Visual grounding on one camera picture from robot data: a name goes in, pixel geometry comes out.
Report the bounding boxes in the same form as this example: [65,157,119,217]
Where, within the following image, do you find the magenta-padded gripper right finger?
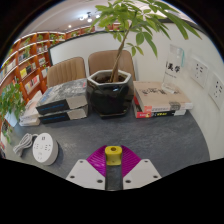
[114,145,163,192]

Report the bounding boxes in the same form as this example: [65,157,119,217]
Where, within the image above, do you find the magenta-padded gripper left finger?
[65,145,115,192]

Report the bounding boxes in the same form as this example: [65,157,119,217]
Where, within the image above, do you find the small yellow charger block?
[104,145,124,167]

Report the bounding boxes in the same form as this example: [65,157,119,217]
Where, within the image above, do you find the round white power strip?
[31,132,60,166]

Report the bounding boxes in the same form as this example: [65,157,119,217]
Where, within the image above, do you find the red and black book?
[133,95,187,120]

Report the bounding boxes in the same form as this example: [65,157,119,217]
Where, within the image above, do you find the dark thick book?
[37,104,90,125]

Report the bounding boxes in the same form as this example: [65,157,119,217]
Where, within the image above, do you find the white flat book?
[18,115,42,127]

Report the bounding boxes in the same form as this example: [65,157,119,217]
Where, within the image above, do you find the beige cover book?
[132,80,194,114]

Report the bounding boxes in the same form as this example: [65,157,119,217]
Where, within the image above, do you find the tall tree in black pot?
[85,0,203,120]

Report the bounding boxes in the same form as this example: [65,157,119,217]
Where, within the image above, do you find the grey cover book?
[35,78,89,116]

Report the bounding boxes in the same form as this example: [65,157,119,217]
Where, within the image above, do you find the leafy plant in white pot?
[0,81,27,145]

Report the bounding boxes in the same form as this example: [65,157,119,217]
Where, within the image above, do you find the brown padded chair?
[46,56,87,89]
[87,49,137,83]

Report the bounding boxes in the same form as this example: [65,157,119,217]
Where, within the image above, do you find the clear acrylic sign stand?
[161,43,186,95]

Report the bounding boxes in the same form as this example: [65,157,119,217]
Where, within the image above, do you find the orange wooden bookshelf unit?
[0,23,122,113]

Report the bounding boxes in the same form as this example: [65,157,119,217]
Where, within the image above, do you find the black branched ceiling lamp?
[78,11,101,24]

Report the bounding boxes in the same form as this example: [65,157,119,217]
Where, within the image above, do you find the white power strip cable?
[12,132,40,158]

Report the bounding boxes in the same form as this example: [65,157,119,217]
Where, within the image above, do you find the white wall socket plate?
[207,71,224,112]
[190,57,210,89]

